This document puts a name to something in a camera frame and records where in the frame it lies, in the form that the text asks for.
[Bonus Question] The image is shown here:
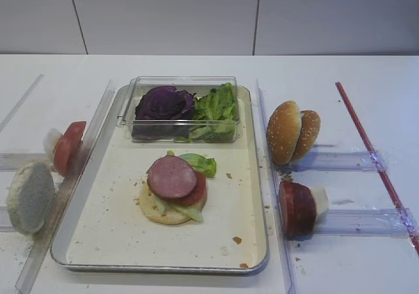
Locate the white onion piece right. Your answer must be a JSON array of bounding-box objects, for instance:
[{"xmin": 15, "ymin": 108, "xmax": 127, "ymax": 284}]
[{"xmin": 310, "ymin": 186, "xmax": 329, "ymax": 217}]

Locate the stack of sausage slices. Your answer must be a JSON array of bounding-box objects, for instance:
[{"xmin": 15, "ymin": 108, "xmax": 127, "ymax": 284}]
[{"xmin": 279, "ymin": 181, "xmax": 317, "ymax": 239}]

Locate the green lettuce in container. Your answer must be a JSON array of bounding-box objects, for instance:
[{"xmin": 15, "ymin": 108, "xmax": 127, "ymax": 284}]
[{"xmin": 175, "ymin": 83, "xmax": 238, "ymax": 142}]

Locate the clear plastic container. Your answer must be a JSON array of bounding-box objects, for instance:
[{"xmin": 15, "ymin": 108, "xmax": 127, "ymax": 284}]
[{"xmin": 118, "ymin": 76, "xmax": 240, "ymax": 143}]

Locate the white onion piece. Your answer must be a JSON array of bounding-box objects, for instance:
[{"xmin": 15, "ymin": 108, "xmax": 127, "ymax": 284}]
[
  {"xmin": 43, "ymin": 128, "xmax": 63, "ymax": 162},
  {"xmin": 310, "ymin": 186, "xmax": 329, "ymax": 217}
]

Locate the red straw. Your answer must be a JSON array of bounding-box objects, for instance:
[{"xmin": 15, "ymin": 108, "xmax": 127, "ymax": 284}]
[{"xmin": 335, "ymin": 82, "xmax": 418, "ymax": 253}]

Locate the clear holder upper left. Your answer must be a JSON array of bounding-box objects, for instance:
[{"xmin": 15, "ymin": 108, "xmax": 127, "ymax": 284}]
[{"xmin": 1, "ymin": 153, "xmax": 56, "ymax": 172}]

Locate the sesame bun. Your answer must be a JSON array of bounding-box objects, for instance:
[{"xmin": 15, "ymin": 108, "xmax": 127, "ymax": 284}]
[
  {"xmin": 266, "ymin": 100, "xmax": 302, "ymax": 165},
  {"xmin": 290, "ymin": 110, "xmax": 321, "ymax": 162}
]

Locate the tomato slice on bun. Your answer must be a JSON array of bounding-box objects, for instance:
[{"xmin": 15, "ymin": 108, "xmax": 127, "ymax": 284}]
[{"xmin": 169, "ymin": 172, "xmax": 207, "ymax": 208}]

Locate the purple cabbage leaf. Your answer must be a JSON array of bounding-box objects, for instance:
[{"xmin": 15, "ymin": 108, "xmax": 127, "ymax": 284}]
[{"xmin": 132, "ymin": 86, "xmax": 194, "ymax": 140}]

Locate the clear plastic rail right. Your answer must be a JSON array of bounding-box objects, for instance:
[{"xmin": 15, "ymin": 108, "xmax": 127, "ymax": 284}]
[{"xmin": 255, "ymin": 79, "xmax": 296, "ymax": 294}]

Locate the lettuce leaf on bun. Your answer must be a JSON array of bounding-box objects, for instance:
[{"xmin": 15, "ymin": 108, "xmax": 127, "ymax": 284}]
[{"xmin": 157, "ymin": 151, "xmax": 217, "ymax": 202}]

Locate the clear holder lower right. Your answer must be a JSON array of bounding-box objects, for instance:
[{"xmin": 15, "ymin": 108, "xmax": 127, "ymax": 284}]
[{"xmin": 314, "ymin": 209, "xmax": 418, "ymax": 238}]

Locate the pale bun bottoms left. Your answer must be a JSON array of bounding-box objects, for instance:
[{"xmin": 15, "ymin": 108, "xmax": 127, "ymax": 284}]
[{"xmin": 7, "ymin": 161, "xmax": 55, "ymax": 235}]

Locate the rear sesame bun top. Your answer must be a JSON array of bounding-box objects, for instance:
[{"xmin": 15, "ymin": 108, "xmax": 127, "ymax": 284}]
[{"xmin": 290, "ymin": 110, "xmax": 321, "ymax": 162}]

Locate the clear holder upper right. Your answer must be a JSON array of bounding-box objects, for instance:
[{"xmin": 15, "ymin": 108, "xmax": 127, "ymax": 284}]
[{"xmin": 283, "ymin": 151, "xmax": 387, "ymax": 172}]

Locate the bottom bun on tray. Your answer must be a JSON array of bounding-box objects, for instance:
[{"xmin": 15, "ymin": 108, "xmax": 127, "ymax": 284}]
[{"xmin": 137, "ymin": 181, "xmax": 208, "ymax": 225}]

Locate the tomato slices left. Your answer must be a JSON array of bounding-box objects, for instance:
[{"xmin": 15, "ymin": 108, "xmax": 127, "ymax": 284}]
[{"xmin": 53, "ymin": 121, "xmax": 86, "ymax": 177}]

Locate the front sesame bun top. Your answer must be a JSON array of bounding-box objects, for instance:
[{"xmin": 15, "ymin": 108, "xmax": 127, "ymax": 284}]
[{"xmin": 266, "ymin": 100, "xmax": 302, "ymax": 165}]

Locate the white onion piece left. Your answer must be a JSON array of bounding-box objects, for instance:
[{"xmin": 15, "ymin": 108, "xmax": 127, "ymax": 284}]
[{"xmin": 43, "ymin": 128, "xmax": 63, "ymax": 162}]

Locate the clear strip far left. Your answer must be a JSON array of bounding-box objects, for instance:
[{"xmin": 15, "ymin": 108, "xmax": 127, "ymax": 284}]
[{"xmin": 0, "ymin": 74, "xmax": 45, "ymax": 132}]

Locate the metal baking tray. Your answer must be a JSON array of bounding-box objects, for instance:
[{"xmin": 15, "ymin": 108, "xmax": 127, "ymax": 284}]
[{"xmin": 50, "ymin": 86, "xmax": 268, "ymax": 274}]

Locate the round sausage slice on bun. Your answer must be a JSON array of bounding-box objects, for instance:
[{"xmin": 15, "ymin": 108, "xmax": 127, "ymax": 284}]
[{"xmin": 147, "ymin": 156, "xmax": 198, "ymax": 199}]

